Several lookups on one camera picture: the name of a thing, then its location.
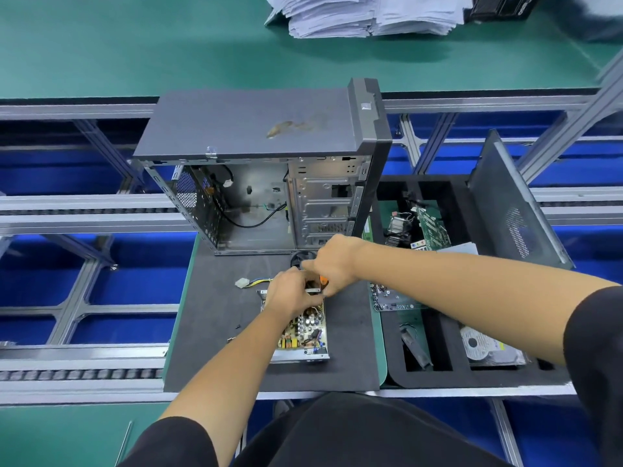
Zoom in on person's right hand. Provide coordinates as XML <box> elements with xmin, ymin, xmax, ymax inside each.
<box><xmin>304</xmin><ymin>234</ymin><xmax>369</xmax><ymax>294</ymax></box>

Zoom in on person's left hand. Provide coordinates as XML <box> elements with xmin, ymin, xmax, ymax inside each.
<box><xmin>261</xmin><ymin>267</ymin><xmax>327</xmax><ymax>327</ymax></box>

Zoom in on power supply circuit board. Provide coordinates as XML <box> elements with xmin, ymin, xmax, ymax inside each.
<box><xmin>234</xmin><ymin>276</ymin><xmax>330</xmax><ymax>354</ymax></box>

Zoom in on person's right forearm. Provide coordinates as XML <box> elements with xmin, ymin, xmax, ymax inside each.
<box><xmin>352</xmin><ymin>238</ymin><xmax>619</xmax><ymax>368</ymax></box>

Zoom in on person's left forearm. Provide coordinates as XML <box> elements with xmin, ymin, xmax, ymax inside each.
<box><xmin>160</xmin><ymin>308</ymin><xmax>290</xmax><ymax>453</ymax></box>

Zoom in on person's black trousers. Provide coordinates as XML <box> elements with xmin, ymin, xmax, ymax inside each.
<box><xmin>232</xmin><ymin>392</ymin><xmax>514</xmax><ymax>467</ymax></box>

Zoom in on person's black shirt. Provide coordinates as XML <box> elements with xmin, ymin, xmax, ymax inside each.
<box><xmin>117</xmin><ymin>285</ymin><xmax>623</xmax><ymax>467</ymax></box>

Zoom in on processor cooler with fan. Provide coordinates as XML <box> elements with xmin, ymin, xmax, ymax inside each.
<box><xmin>386</xmin><ymin>209</ymin><xmax>421</xmax><ymax>246</ymax></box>

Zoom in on dark grey foam mat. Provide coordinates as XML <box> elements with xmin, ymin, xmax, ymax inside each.
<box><xmin>164</xmin><ymin>231</ymin><xmax>387</xmax><ymax>394</ymax></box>

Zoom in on green motherboard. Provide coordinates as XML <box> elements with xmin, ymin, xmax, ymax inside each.
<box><xmin>368</xmin><ymin>197</ymin><xmax>455</xmax><ymax>313</ymax></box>

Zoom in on silver optical drive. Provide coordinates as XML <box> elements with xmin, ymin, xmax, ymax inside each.
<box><xmin>433</xmin><ymin>241</ymin><xmax>480</xmax><ymax>257</ymax></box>

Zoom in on black foam tray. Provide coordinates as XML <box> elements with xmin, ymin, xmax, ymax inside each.
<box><xmin>366</xmin><ymin>174</ymin><xmax>578</xmax><ymax>390</ymax></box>

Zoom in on grey computer tower case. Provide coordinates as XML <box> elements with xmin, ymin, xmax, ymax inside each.
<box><xmin>133</xmin><ymin>77</ymin><xmax>393</xmax><ymax>255</ymax></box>

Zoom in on silver hard drive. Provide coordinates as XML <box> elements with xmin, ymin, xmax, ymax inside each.
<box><xmin>459</xmin><ymin>326</ymin><xmax>529</xmax><ymax>368</ymax></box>

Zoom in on dark grey case side panel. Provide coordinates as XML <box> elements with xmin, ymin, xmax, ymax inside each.
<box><xmin>468</xmin><ymin>130</ymin><xmax>576</xmax><ymax>271</ymax></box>

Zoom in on stack of white papers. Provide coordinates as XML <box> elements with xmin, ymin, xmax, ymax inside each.
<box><xmin>263</xmin><ymin>0</ymin><xmax>475</xmax><ymax>41</ymax></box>

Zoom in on black cardboard box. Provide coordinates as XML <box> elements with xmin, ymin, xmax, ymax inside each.
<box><xmin>467</xmin><ymin>0</ymin><xmax>543</xmax><ymax>23</ymax></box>

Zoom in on clear plastic bag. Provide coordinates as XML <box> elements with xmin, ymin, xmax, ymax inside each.
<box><xmin>557</xmin><ymin>0</ymin><xmax>623</xmax><ymax>45</ymax></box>

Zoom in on aluminium conveyor frame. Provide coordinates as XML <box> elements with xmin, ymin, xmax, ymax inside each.
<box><xmin>0</xmin><ymin>53</ymin><xmax>623</xmax><ymax>407</ymax></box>

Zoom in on black electric screwdriver with cable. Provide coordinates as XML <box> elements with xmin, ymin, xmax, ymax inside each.
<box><xmin>114</xmin><ymin>420</ymin><xmax>134</xmax><ymax>467</ymax></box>

